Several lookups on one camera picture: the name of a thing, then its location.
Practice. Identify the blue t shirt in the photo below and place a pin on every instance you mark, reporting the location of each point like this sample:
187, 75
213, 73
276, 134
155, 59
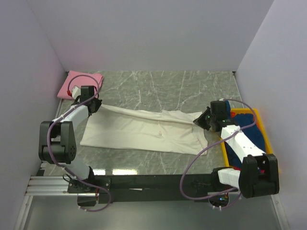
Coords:
254, 134

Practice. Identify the orange t shirt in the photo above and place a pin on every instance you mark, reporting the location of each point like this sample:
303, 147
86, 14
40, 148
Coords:
243, 119

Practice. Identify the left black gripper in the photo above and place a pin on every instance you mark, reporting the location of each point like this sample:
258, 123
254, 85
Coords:
98, 104

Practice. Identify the black base bar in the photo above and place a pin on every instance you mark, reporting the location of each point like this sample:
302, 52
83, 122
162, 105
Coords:
145, 188

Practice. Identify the aluminium frame rail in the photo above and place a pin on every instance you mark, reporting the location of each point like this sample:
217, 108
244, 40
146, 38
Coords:
40, 185

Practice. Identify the folded pink t shirt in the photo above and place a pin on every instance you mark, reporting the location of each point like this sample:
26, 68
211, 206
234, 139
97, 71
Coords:
79, 79

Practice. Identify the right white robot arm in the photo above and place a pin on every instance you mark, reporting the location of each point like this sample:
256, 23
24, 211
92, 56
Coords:
258, 175

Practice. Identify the white t shirt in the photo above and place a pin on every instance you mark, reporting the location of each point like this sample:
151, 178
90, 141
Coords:
167, 131

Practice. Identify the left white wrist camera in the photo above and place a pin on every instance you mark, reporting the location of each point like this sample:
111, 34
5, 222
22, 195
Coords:
74, 92

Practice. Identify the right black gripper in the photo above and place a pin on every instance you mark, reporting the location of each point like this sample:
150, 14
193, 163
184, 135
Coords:
200, 121

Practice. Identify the yellow plastic bin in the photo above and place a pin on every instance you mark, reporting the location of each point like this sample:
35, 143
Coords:
260, 126

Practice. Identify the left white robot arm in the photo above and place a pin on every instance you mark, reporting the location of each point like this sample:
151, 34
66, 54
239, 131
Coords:
57, 144

